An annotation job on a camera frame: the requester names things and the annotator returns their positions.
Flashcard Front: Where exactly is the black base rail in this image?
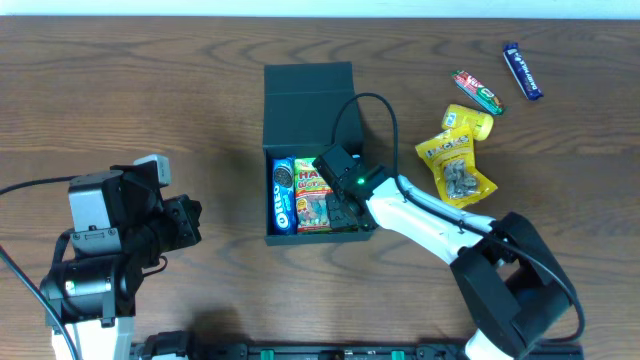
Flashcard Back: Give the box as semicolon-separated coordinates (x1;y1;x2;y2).
130;327;585;360

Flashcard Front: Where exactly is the black cable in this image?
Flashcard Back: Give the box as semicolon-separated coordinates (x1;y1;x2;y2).
0;174;81;360
330;92;586;346

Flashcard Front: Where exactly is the dark blue chocolate bar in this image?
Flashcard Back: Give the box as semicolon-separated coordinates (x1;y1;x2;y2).
503;42;544;101

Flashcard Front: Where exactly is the red green snack bar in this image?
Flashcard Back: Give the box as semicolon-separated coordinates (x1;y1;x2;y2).
451;70;506;115

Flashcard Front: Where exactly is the blue Oreo cookie pack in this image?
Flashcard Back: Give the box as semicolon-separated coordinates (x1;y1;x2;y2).
272;157;297;235

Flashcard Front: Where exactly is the black gift box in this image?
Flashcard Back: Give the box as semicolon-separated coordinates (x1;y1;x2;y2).
263;62;373;246

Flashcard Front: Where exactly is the left black cable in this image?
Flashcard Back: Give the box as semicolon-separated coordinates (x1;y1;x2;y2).
0;174;81;360

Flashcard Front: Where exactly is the right black cable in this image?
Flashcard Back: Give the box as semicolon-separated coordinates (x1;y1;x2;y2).
330;92;586;346

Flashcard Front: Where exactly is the yellow Hacks candy bag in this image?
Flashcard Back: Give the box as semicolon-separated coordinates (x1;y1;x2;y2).
415;125;498;209

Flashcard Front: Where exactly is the green Haribo gummy bag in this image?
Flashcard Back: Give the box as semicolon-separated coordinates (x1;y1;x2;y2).
294;158;332;233

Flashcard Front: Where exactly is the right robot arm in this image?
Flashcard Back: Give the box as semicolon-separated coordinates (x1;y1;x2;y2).
314;160;585;359

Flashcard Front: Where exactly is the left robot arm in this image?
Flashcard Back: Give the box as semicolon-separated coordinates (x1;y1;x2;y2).
40;155;202;359

